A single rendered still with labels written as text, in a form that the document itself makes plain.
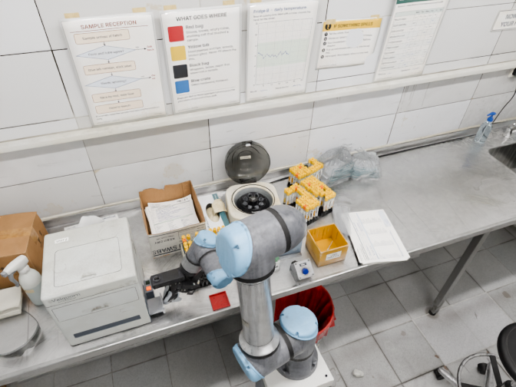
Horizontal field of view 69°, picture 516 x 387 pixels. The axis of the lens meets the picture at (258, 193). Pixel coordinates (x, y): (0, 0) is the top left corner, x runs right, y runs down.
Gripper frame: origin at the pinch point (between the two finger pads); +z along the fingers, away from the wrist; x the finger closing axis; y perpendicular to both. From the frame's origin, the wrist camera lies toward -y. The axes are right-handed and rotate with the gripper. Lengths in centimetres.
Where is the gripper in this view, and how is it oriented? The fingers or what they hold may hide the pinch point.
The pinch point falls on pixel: (163, 301)
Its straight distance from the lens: 150.2
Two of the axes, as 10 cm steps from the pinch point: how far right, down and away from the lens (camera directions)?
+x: -3.5, -6.4, 6.9
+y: 8.0, 1.8, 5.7
